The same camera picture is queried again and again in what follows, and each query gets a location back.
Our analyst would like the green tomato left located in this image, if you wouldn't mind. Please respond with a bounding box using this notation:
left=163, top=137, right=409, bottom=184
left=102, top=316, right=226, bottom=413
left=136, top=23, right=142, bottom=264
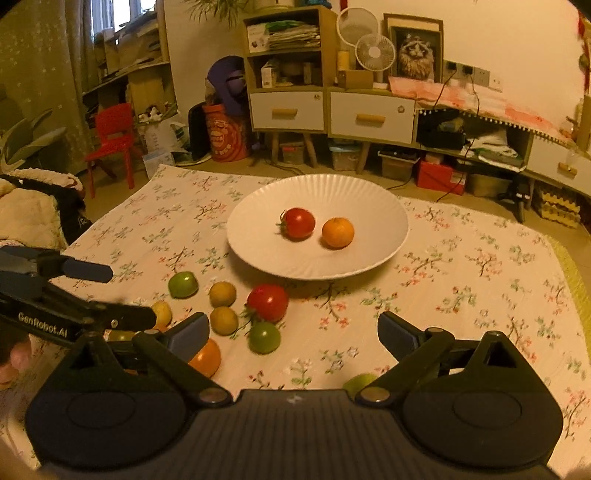
left=167, top=271, right=199, bottom=299

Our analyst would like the clear storage box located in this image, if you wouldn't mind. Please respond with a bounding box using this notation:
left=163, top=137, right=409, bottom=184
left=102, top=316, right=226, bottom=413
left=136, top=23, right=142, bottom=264
left=329, top=139, right=361, bottom=171

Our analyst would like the red tomato in plate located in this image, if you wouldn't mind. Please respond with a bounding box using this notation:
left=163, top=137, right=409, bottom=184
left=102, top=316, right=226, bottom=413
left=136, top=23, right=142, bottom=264
left=277, top=207, right=315, bottom=241

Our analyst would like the white drawer cabinet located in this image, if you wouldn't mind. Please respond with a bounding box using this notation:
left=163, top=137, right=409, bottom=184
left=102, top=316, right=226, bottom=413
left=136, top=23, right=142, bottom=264
left=328, top=88, right=416, bottom=174
left=242, top=5, right=338, bottom=167

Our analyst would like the left hand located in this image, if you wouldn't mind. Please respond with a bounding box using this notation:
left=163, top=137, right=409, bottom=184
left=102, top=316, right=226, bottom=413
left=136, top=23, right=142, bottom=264
left=0, top=324, right=32, bottom=390

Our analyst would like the middle white drawer cabinet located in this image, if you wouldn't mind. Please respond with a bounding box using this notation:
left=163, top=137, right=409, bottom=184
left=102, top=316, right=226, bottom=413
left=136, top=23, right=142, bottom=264
left=328, top=88, right=416, bottom=174

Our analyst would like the large red tomato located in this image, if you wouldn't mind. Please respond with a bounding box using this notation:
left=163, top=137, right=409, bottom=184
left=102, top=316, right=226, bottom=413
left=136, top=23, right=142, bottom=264
left=245, top=284, right=290, bottom=324

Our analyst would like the left white drawer cabinet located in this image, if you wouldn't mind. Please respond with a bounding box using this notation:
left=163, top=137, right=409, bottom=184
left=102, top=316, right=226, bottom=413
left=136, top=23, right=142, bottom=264
left=242, top=5, right=338, bottom=167

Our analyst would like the small green fruit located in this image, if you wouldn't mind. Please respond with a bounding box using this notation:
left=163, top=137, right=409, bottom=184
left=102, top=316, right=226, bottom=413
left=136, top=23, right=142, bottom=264
left=342, top=373, right=378, bottom=400

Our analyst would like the purple plush toy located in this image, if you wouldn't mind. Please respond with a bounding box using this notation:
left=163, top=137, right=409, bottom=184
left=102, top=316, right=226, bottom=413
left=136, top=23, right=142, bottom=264
left=206, top=55, right=247, bottom=116

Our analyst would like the black power cable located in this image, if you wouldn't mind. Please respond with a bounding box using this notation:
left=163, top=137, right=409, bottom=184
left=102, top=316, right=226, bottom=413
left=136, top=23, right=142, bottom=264
left=385, top=68, right=482, bottom=204

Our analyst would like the fluffy beige blanket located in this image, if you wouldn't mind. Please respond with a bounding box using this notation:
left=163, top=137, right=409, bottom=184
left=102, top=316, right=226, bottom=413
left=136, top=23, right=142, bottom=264
left=1, top=168, right=92, bottom=251

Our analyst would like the brown longan upper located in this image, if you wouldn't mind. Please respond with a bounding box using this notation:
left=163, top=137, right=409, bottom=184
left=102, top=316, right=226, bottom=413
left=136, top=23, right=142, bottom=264
left=208, top=281, right=238, bottom=308

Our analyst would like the red box under shelf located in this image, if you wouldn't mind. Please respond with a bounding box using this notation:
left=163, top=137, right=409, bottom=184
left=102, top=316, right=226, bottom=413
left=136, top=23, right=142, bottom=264
left=416, top=160, right=466, bottom=195

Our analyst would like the egg carton tray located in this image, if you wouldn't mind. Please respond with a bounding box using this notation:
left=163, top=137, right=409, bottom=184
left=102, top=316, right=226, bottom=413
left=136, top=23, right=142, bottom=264
left=532, top=183, right=581, bottom=228

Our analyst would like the white desk fan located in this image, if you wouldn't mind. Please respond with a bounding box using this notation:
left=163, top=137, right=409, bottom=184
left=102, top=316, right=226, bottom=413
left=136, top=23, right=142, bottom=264
left=355, top=33, right=397, bottom=83

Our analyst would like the yellow round fruit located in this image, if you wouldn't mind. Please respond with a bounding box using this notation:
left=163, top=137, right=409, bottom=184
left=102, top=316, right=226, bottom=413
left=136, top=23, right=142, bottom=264
left=151, top=300, right=172, bottom=331

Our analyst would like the pink cloth on shelf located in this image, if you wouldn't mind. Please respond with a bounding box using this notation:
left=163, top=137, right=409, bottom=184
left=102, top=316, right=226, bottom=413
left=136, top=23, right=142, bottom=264
left=389, top=76, right=568, bottom=142

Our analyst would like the floral tablecloth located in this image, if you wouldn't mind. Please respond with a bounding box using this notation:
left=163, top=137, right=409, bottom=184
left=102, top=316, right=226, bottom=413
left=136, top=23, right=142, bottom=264
left=0, top=163, right=591, bottom=478

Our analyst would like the orange tomato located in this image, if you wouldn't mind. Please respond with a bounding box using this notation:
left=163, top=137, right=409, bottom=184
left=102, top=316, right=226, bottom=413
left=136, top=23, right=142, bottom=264
left=188, top=338, right=221, bottom=378

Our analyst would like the white ribbed plate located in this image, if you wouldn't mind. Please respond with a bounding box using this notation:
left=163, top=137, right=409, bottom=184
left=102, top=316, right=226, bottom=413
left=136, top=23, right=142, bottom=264
left=226, top=174, right=410, bottom=281

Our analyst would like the orange mandarin in plate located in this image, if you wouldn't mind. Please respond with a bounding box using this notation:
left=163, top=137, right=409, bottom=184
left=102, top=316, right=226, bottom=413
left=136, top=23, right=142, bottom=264
left=322, top=217, right=356, bottom=249

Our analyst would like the red orange bucket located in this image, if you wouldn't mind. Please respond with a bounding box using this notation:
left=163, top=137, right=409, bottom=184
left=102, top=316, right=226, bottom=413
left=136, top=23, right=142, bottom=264
left=202, top=104, right=250, bottom=163

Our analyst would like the long low tv shelf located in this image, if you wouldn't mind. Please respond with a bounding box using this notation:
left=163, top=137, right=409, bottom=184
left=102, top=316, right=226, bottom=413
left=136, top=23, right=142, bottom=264
left=415, top=108, right=590, bottom=223

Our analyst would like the red plastic chair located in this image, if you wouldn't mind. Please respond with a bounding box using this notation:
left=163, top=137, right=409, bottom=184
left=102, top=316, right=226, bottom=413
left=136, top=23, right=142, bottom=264
left=85, top=103, right=141, bottom=199

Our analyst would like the framed cat picture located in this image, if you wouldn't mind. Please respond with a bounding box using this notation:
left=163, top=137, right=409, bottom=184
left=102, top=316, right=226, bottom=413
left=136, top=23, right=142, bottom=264
left=383, top=13, right=444, bottom=83

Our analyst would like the green tomato near red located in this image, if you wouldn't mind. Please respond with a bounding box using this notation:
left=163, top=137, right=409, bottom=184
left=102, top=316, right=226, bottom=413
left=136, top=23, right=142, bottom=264
left=249, top=322, right=281, bottom=355

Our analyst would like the wooden bookshelf by window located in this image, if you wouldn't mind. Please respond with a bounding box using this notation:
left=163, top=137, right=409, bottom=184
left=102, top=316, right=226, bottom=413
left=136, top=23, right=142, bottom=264
left=82, top=1, right=176, bottom=116

